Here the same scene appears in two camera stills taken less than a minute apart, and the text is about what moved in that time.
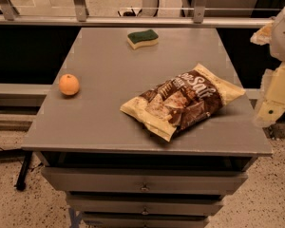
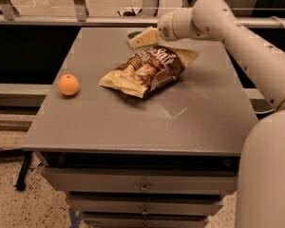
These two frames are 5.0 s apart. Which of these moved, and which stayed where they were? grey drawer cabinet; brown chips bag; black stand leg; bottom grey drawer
Moved: brown chips bag
Stayed: grey drawer cabinet; black stand leg; bottom grey drawer
